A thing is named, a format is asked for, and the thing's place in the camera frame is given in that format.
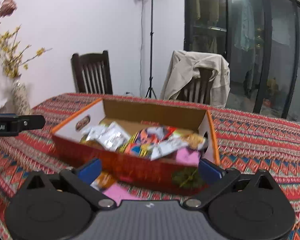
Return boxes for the orange cracker packet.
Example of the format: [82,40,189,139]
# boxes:
[90,171,117,192]

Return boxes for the purple snack packet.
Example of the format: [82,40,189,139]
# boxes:
[175,148,200,166]
[103,183,141,205]

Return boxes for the silver snack packet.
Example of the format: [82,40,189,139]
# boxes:
[80,121,131,152]

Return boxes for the red orange snack bag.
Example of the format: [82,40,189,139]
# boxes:
[116,126,177,159]

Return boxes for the white cracker packet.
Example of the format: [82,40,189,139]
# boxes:
[150,133,209,161]

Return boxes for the floral ceramic vase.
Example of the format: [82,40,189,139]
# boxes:
[12,77,31,115]

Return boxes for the patterned red tablecloth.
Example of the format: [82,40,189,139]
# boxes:
[0,93,300,239]

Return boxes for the yellow flower branches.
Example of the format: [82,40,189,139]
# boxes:
[0,26,52,79]

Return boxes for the orange cardboard box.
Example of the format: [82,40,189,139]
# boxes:
[51,97,220,195]

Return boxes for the chair with beige jacket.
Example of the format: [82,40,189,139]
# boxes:
[177,68,212,105]

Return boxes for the dark wooden chair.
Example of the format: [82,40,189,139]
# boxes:
[71,50,113,95]

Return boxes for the pink dried roses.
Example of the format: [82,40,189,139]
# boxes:
[0,0,17,24]

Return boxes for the beige jacket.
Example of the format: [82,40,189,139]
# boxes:
[160,50,230,108]

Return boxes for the black framed glass doors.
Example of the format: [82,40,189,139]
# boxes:
[184,0,300,123]

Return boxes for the studio light on stand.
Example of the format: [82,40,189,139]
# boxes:
[145,0,157,98]

